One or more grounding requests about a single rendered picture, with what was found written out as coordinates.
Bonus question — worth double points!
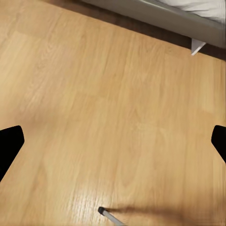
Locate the camera tripod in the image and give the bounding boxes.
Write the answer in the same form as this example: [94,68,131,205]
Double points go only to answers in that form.
[98,207,127,226]

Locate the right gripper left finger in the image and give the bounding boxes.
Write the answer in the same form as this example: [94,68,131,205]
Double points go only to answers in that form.
[0,125,24,181]

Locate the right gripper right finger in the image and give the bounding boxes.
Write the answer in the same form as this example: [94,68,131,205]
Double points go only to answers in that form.
[211,125,226,162]

